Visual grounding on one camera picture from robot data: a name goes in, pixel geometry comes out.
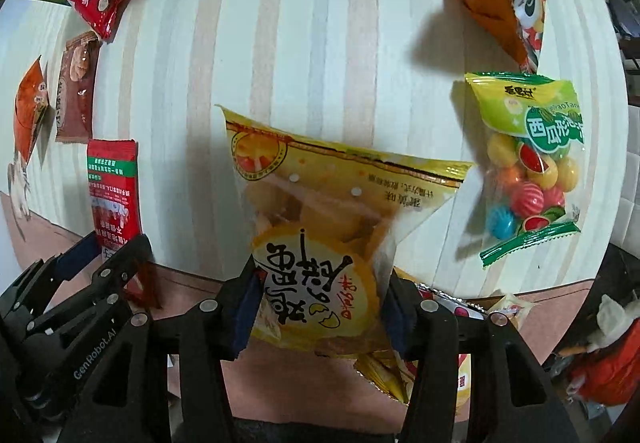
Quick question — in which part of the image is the brown snack packet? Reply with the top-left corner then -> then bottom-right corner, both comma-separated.
55,31 -> 102,144

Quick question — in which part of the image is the red clothing pile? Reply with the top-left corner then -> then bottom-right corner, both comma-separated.
559,295 -> 639,406

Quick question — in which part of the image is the red green text packet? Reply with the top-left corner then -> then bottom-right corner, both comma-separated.
87,140 -> 142,260

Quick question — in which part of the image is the orange snack packet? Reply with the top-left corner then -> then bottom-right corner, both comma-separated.
13,58 -> 49,166

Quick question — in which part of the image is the yellow egg snack bag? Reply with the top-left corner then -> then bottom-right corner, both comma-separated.
222,109 -> 471,357

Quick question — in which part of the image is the yellow packet under gripper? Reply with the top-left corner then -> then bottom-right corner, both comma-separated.
351,279 -> 536,406

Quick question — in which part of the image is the green bubble gum bag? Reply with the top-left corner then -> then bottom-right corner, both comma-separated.
464,71 -> 585,267

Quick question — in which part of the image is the striped cat print tablecloth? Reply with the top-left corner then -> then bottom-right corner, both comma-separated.
0,0 -> 632,424

